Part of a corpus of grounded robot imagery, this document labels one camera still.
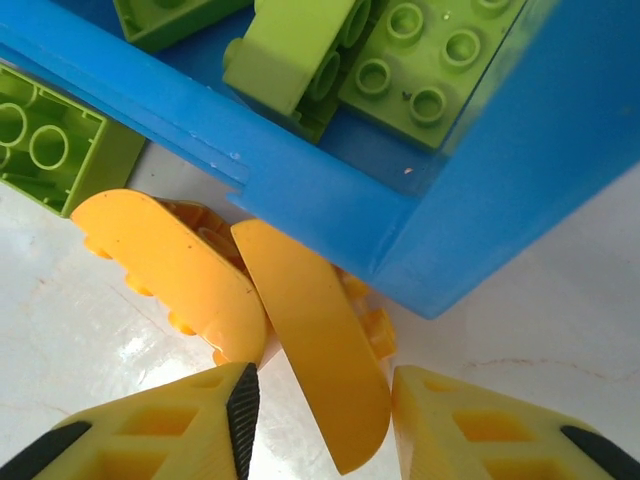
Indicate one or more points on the long yellow half-round lego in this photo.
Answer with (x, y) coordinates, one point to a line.
(325, 375)
(175, 270)

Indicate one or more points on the wide green lego brick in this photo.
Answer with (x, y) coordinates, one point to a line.
(425, 75)

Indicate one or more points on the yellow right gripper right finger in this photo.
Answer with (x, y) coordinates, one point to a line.
(475, 440)

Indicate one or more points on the blue two-compartment plastic bin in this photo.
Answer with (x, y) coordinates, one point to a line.
(325, 200)

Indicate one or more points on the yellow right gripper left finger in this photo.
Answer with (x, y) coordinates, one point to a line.
(150, 440)

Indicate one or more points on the green rectangular lego brick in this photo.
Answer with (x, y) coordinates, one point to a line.
(75, 150)
(280, 65)

